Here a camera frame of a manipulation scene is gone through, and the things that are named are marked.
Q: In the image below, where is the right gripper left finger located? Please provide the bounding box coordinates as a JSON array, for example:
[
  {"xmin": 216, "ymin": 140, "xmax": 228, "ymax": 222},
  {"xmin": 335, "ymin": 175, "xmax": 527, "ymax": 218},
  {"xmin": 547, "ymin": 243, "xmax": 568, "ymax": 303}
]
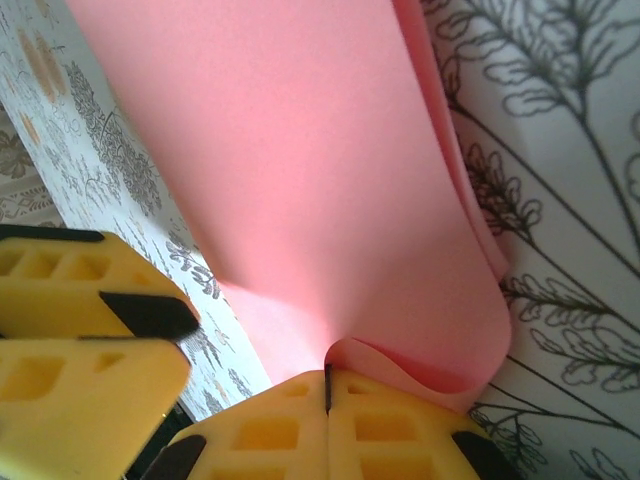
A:
[{"xmin": 134, "ymin": 370, "xmax": 330, "ymax": 480}]

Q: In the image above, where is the pink square paper sheet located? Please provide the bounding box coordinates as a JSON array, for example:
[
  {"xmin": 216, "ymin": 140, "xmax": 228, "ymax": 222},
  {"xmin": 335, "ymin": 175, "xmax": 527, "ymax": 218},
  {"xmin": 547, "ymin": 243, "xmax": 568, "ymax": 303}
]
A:
[{"xmin": 62, "ymin": 0, "xmax": 514, "ymax": 409}]

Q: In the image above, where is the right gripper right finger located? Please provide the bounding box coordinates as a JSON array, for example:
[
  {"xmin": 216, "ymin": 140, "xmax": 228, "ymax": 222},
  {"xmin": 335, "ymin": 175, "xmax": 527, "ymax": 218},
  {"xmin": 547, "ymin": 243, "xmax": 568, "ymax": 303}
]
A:
[{"xmin": 328, "ymin": 367, "xmax": 524, "ymax": 480}]

